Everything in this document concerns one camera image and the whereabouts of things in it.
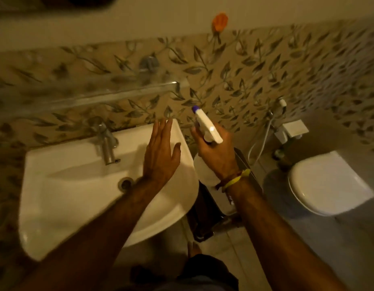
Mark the person's left hand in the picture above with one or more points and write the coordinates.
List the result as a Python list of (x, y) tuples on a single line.
[(159, 160)]

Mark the person's right hand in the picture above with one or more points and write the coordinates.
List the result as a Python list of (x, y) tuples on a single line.
[(218, 157)]

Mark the person's left thumb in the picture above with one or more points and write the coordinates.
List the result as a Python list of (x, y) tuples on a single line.
[(177, 150)]

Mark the person's right thumb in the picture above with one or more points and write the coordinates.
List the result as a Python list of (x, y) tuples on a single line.
[(196, 138)]

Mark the person's left middle finger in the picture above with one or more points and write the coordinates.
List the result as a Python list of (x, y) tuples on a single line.
[(162, 131)]

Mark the white spray bottle blue nozzle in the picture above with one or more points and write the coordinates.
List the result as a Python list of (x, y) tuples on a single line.
[(206, 125)]

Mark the person's left forearm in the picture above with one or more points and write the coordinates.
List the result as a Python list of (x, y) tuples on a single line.
[(93, 239)]

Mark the person's right forearm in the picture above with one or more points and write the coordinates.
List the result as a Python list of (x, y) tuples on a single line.
[(278, 239)]

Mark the chrome basin tap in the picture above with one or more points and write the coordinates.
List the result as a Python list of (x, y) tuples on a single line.
[(107, 145)]

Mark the yellow wrist band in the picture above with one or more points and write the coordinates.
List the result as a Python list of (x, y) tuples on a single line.
[(237, 178)]

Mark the metal basin drain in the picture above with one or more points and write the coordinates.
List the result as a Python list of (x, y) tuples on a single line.
[(125, 184)]

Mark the dark pedal waste bin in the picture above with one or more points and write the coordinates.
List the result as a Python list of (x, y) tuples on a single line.
[(211, 215)]

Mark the white hand bidet sprayer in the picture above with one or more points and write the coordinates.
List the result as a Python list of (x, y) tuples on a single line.
[(279, 104)]

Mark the white ceramic wash basin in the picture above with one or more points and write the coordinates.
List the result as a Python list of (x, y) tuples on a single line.
[(71, 190)]

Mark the person's dark shorts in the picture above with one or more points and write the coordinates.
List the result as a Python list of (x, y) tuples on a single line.
[(202, 274)]

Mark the white toilet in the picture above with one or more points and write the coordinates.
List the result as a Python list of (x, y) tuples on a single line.
[(326, 184)]

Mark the round chrome shelf bracket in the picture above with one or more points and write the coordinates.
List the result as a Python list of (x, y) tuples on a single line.
[(148, 64)]

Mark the glass wall shelf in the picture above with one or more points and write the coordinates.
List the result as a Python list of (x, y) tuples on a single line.
[(84, 98)]

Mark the orange wall hook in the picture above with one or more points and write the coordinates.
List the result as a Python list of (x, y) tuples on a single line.
[(219, 22)]

